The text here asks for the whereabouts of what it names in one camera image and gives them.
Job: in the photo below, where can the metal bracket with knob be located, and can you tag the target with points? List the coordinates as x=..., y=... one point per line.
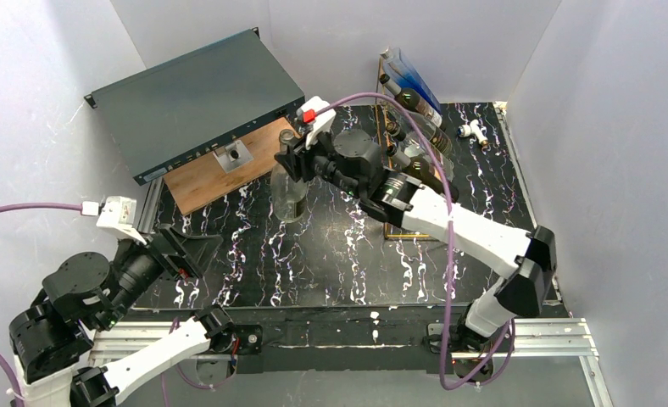
x=233, y=156

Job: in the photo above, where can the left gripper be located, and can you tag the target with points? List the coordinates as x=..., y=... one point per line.
x=169, y=253

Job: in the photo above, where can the blue glass bottle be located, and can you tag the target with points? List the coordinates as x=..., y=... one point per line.
x=402, y=71

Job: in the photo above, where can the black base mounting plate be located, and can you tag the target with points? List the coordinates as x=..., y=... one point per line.
x=335, y=338

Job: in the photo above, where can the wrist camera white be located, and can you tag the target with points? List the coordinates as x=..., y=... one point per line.
x=316, y=115
x=117, y=217

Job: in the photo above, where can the white pipe fitting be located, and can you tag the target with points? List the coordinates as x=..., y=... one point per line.
x=473, y=129

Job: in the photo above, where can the clear round glass bottle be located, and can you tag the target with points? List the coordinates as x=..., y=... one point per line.
x=288, y=196

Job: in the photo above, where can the clear tall glass bottle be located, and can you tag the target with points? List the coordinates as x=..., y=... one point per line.
x=420, y=121

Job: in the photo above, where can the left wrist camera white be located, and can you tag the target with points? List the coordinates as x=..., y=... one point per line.
x=117, y=217

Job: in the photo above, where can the wooden board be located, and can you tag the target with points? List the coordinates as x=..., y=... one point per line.
x=213, y=175

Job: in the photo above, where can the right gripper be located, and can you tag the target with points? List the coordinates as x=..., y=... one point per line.
x=298, y=159

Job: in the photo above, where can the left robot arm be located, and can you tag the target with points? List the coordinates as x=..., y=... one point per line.
x=91, y=292

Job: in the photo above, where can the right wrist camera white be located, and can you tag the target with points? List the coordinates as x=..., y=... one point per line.
x=316, y=115

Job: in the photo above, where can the aluminium frame rail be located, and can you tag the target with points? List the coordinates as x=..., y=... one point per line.
x=534, y=338

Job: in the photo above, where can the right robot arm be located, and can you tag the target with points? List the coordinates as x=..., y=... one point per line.
x=525, y=261

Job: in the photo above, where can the dark brown wine bottle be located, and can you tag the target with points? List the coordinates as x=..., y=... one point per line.
x=411, y=100

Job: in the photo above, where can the grey rack server box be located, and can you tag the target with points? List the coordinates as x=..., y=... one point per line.
x=170, y=114

